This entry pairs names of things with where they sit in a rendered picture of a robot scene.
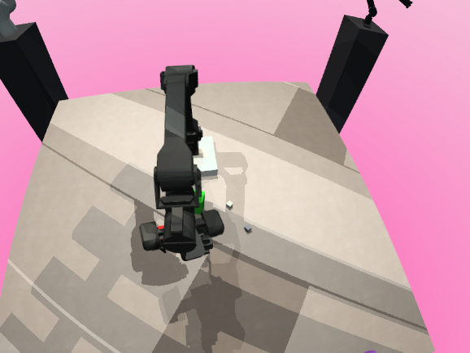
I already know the green block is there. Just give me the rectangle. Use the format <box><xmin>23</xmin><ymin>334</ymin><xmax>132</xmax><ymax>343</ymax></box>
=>
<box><xmin>194</xmin><ymin>203</ymin><xmax>204</xmax><ymax>215</ymax></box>
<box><xmin>196</xmin><ymin>191</ymin><xmax>205</xmax><ymax>209</ymax></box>

